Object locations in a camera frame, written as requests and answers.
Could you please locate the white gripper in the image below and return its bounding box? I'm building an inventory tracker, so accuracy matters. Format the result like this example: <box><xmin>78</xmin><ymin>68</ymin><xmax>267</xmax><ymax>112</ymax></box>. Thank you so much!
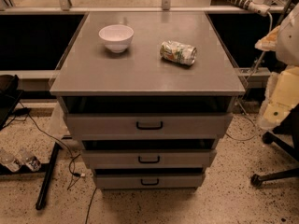
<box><xmin>257</xmin><ymin>66</ymin><xmax>299</xmax><ymax>131</ymax></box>

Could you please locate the grey bottom drawer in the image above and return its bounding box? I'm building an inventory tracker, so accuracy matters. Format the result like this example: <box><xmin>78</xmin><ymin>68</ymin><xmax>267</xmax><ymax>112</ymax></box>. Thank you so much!
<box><xmin>94</xmin><ymin>174</ymin><xmax>205</xmax><ymax>189</ymax></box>

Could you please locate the grey drawer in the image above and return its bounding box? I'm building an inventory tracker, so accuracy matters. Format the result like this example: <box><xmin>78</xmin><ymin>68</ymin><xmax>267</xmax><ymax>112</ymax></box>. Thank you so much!
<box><xmin>94</xmin><ymin>174</ymin><xmax>205</xmax><ymax>189</ymax></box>
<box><xmin>82</xmin><ymin>149</ymin><xmax>216</xmax><ymax>169</ymax></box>
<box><xmin>64</xmin><ymin>113</ymin><xmax>233</xmax><ymax>141</ymax></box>

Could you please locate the grey top drawer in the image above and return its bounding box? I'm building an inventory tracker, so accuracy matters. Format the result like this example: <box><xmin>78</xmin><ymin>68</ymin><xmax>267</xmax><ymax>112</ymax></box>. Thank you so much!
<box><xmin>64</xmin><ymin>113</ymin><xmax>233</xmax><ymax>141</ymax></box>

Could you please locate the grey drawer cabinet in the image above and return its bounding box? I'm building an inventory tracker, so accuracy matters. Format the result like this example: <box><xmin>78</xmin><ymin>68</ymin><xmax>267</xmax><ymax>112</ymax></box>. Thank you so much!
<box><xmin>50</xmin><ymin>12</ymin><xmax>244</xmax><ymax>178</ymax></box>

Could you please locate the grey middle drawer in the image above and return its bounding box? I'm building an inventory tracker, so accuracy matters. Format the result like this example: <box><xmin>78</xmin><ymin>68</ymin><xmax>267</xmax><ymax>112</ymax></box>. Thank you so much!
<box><xmin>82</xmin><ymin>149</ymin><xmax>216</xmax><ymax>169</ymax></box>

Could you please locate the black office chair base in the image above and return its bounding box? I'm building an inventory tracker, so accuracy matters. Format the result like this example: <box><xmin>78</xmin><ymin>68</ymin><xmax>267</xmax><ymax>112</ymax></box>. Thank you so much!
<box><xmin>250</xmin><ymin>107</ymin><xmax>299</xmax><ymax>189</ymax></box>

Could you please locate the white power strip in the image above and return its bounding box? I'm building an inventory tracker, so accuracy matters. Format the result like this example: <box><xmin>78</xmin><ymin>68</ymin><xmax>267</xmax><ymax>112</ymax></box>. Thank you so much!
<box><xmin>226</xmin><ymin>0</ymin><xmax>270</xmax><ymax>16</ymax></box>

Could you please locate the crushed soda can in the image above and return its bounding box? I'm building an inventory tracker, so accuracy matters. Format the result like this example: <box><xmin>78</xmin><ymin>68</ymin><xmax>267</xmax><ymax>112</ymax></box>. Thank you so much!
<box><xmin>160</xmin><ymin>40</ymin><xmax>197</xmax><ymax>66</ymax></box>

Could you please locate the white bowl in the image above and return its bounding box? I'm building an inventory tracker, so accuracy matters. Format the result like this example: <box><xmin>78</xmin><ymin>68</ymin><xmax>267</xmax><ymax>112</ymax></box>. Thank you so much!
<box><xmin>98</xmin><ymin>24</ymin><xmax>135</xmax><ymax>53</ymax></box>

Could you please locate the black metal floor stand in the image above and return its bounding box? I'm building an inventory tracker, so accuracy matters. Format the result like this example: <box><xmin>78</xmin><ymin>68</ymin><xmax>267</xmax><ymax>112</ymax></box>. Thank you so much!
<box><xmin>0</xmin><ymin>143</ymin><xmax>62</xmax><ymax>211</ymax></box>

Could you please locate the right clear water bottle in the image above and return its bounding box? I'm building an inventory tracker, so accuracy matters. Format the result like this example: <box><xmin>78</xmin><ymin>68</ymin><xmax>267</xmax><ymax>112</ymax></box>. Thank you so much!
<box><xmin>20</xmin><ymin>148</ymin><xmax>41</xmax><ymax>172</ymax></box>

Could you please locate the clear water bottle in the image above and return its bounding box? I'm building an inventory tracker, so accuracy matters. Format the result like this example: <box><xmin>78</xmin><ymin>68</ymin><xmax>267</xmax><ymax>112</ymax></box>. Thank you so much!
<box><xmin>0</xmin><ymin>149</ymin><xmax>21</xmax><ymax>173</ymax></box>
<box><xmin>20</xmin><ymin>148</ymin><xmax>41</xmax><ymax>172</ymax></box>

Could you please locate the black bag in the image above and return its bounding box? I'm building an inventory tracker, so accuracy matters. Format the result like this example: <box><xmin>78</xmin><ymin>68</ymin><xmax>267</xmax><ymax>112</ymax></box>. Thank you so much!
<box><xmin>0</xmin><ymin>75</ymin><xmax>22</xmax><ymax>130</ymax></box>

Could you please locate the left clear water bottle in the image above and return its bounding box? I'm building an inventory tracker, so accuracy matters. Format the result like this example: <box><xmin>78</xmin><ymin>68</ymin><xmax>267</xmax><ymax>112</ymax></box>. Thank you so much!
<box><xmin>0</xmin><ymin>149</ymin><xmax>21</xmax><ymax>173</ymax></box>

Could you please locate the white power cable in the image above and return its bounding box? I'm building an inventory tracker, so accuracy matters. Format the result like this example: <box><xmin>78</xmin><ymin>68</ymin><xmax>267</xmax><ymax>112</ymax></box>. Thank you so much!
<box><xmin>225</xmin><ymin>12</ymin><xmax>274</xmax><ymax>142</ymax></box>

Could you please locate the black floor cable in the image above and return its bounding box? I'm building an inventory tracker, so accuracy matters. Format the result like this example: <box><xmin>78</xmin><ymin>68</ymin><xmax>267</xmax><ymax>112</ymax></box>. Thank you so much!
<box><xmin>12</xmin><ymin>100</ymin><xmax>98</xmax><ymax>224</ymax></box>

